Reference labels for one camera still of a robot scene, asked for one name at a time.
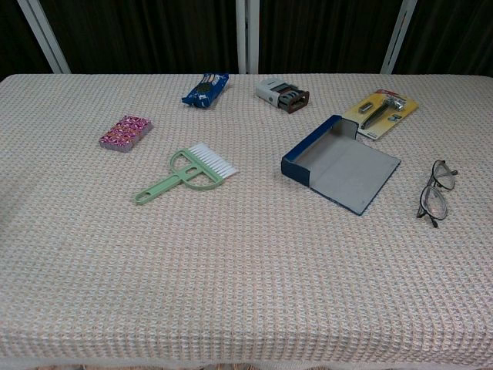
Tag black eyeglasses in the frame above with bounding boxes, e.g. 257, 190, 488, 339
417, 159, 459, 228

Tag green brush white bristles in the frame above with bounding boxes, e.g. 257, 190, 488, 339
134, 142, 240, 206

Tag pink woven tablecloth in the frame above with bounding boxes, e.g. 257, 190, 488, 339
0, 72, 493, 370

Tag grey date stamp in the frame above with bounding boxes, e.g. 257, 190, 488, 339
255, 77, 310, 113

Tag blue cookie packet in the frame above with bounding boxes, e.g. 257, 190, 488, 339
181, 72, 230, 109

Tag pink patterned tissue pack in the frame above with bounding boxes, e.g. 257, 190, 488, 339
98, 114, 154, 153

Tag razor on yellow card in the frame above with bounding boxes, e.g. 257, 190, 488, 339
343, 89, 420, 141

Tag black curtain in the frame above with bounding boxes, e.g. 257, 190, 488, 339
0, 0, 493, 78

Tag white vertical frame pole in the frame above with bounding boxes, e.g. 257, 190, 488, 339
235, 0, 260, 75

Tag white slanted frame pole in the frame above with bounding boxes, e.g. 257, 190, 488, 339
17, 0, 72, 75
380, 0, 418, 75

